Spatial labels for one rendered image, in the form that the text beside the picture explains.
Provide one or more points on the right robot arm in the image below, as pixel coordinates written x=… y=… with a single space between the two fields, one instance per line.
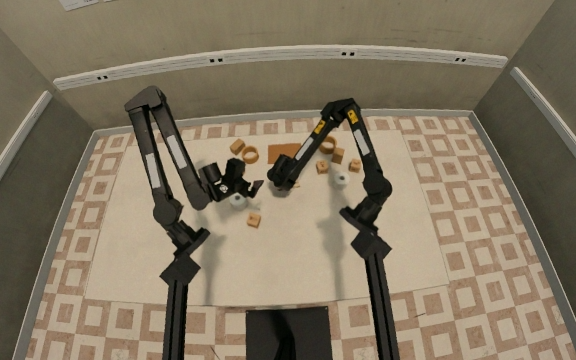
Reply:
x=373 y=182

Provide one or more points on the small wooden pallet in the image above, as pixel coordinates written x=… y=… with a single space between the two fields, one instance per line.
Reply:
x=294 y=186

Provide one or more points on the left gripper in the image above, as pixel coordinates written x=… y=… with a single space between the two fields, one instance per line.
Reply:
x=245 y=192

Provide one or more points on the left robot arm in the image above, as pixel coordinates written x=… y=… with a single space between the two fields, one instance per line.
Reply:
x=166 y=211

